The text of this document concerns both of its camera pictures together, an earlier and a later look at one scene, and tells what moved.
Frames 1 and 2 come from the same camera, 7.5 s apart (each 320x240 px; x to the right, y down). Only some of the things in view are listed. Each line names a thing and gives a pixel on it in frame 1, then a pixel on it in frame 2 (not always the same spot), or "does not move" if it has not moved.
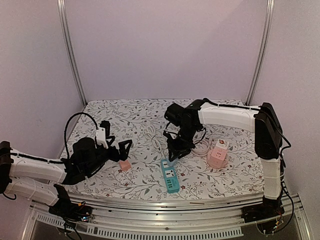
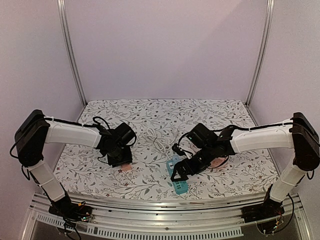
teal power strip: x=170 y=176 -> x=180 y=187
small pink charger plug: x=125 y=165 does not move
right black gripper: x=178 y=144 -> x=189 y=169
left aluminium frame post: x=66 y=35 does not move
